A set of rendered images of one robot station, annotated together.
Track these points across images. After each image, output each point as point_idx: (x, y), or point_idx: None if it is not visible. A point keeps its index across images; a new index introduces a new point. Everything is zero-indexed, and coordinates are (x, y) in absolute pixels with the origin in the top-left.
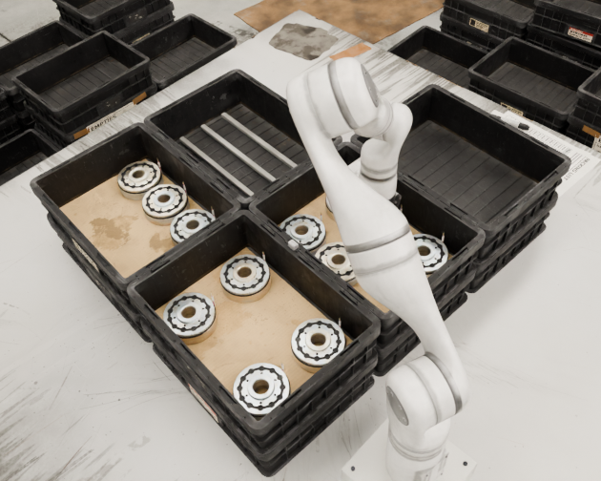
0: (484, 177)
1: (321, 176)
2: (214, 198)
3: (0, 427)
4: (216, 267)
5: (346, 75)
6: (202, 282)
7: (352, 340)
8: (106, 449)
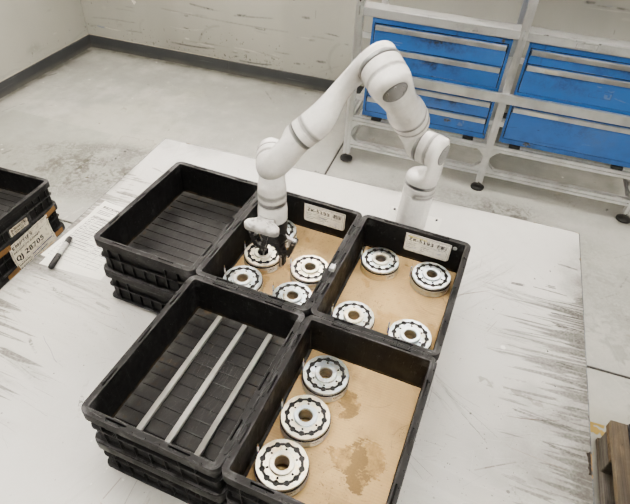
0: (178, 222)
1: (416, 97)
2: (296, 355)
3: (557, 492)
4: None
5: (391, 43)
6: None
7: (360, 256)
8: (505, 400)
